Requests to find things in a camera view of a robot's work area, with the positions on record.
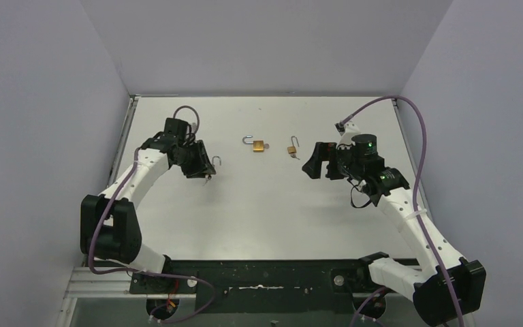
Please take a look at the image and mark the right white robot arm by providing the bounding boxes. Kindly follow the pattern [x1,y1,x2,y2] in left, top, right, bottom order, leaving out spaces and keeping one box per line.
[302,133,486,326]

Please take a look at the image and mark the brass padlock shackle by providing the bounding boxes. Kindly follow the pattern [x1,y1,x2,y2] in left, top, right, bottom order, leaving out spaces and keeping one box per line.
[242,135,270,153]

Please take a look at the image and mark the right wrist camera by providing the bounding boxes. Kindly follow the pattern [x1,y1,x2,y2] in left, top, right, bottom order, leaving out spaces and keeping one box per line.
[334,120,360,136]

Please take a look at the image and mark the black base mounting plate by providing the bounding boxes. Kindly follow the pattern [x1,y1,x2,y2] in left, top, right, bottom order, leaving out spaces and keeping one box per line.
[128,258,425,316]

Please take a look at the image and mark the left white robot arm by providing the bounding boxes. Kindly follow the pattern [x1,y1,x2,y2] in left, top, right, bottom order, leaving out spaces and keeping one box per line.
[80,118,217,291]

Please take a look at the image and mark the right small brass padlock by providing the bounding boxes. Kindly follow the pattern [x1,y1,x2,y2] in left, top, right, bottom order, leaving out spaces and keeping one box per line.
[287,136,300,159]

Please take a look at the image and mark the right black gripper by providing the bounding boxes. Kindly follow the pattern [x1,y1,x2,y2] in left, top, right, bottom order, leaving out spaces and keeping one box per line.
[302,142,363,181]

